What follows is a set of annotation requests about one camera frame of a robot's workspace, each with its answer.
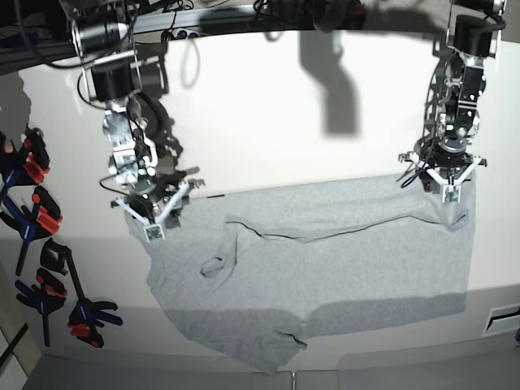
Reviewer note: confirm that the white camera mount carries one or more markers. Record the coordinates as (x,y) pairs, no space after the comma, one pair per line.
(158,231)
(450,189)

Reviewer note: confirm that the grey T-shirt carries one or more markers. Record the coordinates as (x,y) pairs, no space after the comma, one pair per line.
(254,275)

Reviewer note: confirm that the upper blue red clamp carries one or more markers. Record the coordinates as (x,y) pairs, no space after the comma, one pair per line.
(26,166)

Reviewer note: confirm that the long black bar clamp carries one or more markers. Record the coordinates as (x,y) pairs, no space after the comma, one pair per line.
(87,317)

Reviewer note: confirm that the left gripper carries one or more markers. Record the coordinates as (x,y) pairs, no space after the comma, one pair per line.
(447,156)

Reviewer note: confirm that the blue red clamp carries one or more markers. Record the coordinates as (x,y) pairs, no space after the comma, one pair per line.
(26,166)
(41,222)

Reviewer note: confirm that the lower left blue clamp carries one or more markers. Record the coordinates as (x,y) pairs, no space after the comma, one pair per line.
(46,298)

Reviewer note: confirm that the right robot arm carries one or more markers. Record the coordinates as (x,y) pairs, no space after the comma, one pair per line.
(144,152)

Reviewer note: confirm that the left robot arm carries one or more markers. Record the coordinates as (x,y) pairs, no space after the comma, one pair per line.
(472,30)

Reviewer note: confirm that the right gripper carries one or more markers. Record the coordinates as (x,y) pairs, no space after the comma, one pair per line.
(150,210)

